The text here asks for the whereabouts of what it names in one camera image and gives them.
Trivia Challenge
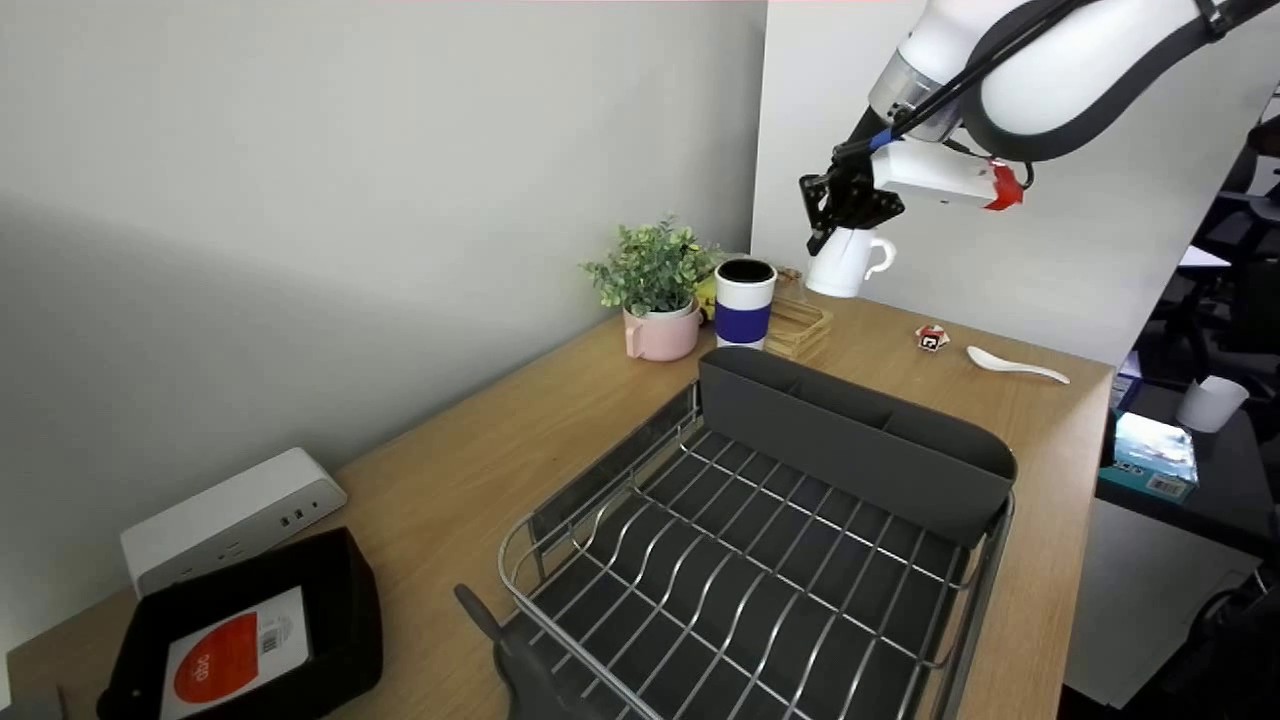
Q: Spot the white electronics box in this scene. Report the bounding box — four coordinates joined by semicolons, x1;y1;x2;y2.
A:
122;447;348;597

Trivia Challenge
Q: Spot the black pouch with orange label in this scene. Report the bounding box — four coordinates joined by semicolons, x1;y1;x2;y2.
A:
98;527;383;720

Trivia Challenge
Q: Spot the small red white toy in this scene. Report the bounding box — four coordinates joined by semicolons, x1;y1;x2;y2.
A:
913;325;951;350

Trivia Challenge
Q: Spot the potted green plant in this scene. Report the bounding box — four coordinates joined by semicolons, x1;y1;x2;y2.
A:
584;219;716;365

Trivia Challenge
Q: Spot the wrist camera white red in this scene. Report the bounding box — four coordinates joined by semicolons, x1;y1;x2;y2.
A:
873;139;1026;213

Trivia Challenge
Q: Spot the teal product box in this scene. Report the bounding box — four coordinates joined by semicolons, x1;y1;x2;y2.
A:
1101;412;1200;500

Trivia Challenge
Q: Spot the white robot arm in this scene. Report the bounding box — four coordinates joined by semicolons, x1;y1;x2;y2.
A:
799;0;1278;256

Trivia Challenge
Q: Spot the white cup on side desk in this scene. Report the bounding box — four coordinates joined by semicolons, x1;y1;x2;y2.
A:
1177;377;1250;431

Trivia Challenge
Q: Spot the white plastic spoon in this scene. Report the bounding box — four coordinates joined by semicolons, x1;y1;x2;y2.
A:
965;344;1071;388

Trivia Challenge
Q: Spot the white handled cup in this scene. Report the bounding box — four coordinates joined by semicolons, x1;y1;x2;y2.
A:
806;228;898;300

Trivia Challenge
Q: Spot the steel dish rack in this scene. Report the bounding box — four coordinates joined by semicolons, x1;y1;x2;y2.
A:
462;347;1015;720

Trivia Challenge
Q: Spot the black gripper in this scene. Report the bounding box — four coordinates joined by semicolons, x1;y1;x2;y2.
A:
799;150;905;256

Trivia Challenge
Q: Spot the white tumbler with blue sleeve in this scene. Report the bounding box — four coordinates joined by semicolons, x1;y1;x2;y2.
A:
714;256;775;347

